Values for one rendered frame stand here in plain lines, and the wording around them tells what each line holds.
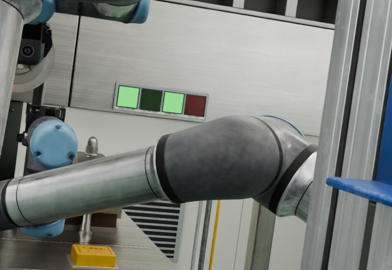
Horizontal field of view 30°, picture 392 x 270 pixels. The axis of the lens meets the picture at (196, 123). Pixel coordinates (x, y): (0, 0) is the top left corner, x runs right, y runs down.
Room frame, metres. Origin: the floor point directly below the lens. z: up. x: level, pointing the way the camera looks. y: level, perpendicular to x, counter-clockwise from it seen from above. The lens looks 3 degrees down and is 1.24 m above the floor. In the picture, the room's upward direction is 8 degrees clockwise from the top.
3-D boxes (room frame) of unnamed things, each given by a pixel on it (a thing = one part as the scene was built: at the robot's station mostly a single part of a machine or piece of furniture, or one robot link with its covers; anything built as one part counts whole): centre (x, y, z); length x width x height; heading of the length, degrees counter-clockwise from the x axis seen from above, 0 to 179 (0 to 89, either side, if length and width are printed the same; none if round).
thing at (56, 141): (1.23, 0.23, 1.11); 0.11 x 0.08 x 0.09; 17
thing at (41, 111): (1.38, 0.28, 1.12); 0.12 x 0.08 x 0.09; 17
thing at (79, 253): (1.29, 0.15, 0.91); 0.07 x 0.07 x 0.02; 17
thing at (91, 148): (1.84, 0.25, 1.05); 0.04 x 0.04 x 0.04
